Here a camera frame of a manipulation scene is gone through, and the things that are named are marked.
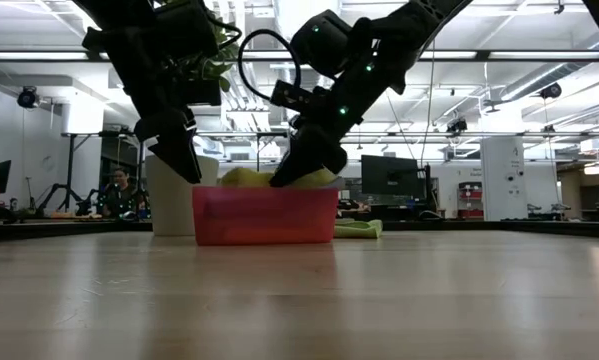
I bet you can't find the white cabinet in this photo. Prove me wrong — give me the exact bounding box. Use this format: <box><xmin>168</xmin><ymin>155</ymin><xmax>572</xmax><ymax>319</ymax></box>
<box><xmin>480</xmin><ymin>135</ymin><xmax>529</xmax><ymax>221</ymax></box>

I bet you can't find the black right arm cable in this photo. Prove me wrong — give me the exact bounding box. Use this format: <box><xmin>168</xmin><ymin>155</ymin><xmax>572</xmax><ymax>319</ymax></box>
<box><xmin>237</xmin><ymin>28</ymin><xmax>303</xmax><ymax>104</ymax></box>

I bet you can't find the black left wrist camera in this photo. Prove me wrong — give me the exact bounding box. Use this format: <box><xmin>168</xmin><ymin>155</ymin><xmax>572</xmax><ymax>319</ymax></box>
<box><xmin>178</xmin><ymin>74</ymin><xmax>223</xmax><ymax>107</ymax></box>

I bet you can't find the pink plastic bin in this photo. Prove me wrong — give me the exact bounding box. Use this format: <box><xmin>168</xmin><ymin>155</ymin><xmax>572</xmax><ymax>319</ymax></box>
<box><xmin>192</xmin><ymin>185</ymin><xmax>340</xmax><ymax>246</ymax></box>

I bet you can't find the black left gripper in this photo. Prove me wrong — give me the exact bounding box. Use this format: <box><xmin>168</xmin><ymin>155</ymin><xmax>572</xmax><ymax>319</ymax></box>
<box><xmin>106</xmin><ymin>49</ymin><xmax>203</xmax><ymax>185</ymax></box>

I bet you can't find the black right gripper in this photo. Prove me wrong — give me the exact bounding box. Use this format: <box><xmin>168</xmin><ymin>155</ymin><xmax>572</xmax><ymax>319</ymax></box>
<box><xmin>269</xmin><ymin>74</ymin><xmax>380</xmax><ymax>189</ymax></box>

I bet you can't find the yellow microfiber towel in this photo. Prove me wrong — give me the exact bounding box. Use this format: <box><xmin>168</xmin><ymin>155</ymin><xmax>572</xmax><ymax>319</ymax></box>
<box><xmin>218</xmin><ymin>167</ymin><xmax>338</xmax><ymax>190</ymax></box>

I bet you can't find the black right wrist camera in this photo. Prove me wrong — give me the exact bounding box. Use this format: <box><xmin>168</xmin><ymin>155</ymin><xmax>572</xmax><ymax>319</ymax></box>
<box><xmin>269</xmin><ymin>78</ymin><xmax>330</xmax><ymax>115</ymax></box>

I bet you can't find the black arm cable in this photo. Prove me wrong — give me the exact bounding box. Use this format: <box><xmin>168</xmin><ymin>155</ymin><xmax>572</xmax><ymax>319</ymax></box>
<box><xmin>206</xmin><ymin>14</ymin><xmax>244</xmax><ymax>51</ymax></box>
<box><xmin>237</xmin><ymin>28</ymin><xmax>303</xmax><ymax>104</ymax></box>

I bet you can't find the green leafy small tree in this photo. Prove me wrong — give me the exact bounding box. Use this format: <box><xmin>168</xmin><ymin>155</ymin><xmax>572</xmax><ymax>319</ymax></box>
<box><xmin>153</xmin><ymin>0</ymin><xmax>240</xmax><ymax>94</ymax></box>

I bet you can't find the white plant pot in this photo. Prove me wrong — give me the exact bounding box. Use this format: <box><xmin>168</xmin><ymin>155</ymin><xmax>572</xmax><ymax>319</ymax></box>
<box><xmin>144</xmin><ymin>154</ymin><xmax>221</xmax><ymax>237</ymax></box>

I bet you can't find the person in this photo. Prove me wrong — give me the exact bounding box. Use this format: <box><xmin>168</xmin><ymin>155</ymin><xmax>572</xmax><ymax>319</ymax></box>
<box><xmin>97</xmin><ymin>167</ymin><xmax>148</xmax><ymax>219</ymax></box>

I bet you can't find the red parts shelf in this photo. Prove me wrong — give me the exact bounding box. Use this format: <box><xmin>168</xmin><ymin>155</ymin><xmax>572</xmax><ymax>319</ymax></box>
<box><xmin>457</xmin><ymin>180</ymin><xmax>485</xmax><ymax>220</ymax></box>

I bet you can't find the small black monitor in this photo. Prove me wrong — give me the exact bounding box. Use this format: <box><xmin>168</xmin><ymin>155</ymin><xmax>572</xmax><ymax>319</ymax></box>
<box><xmin>0</xmin><ymin>159</ymin><xmax>13</xmax><ymax>197</ymax></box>

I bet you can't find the black computer monitor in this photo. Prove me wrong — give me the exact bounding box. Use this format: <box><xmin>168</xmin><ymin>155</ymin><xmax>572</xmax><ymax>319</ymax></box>
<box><xmin>360</xmin><ymin>154</ymin><xmax>433</xmax><ymax>207</ymax></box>

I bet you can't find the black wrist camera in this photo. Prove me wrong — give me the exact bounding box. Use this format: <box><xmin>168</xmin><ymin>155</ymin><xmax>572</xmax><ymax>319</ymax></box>
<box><xmin>178</xmin><ymin>74</ymin><xmax>223</xmax><ymax>107</ymax></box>
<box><xmin>269</xmin><ymin>78</ymin><xmax>330</xmax><ymax>115</ymax></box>

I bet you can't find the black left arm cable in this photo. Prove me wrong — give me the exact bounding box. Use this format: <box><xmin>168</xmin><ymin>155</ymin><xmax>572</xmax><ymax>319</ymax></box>
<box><xmin>206</xmin><ymin>14</ymin><xmax>244</xmax><ymax>51</ymax></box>

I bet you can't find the black aluminium rig frame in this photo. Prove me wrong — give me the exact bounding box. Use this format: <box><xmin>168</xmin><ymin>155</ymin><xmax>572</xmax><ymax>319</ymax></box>
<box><xmin>0</xmin><ymin>0</ymin><xmax>599</xmax><ymax>245</ymax></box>

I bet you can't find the green fluffy towel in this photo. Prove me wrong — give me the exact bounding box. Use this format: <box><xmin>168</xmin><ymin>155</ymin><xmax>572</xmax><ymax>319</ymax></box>
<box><xmin>333</xmin><ymin>218</ymin><xmax>384</xmax><ymax>240</ymax></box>

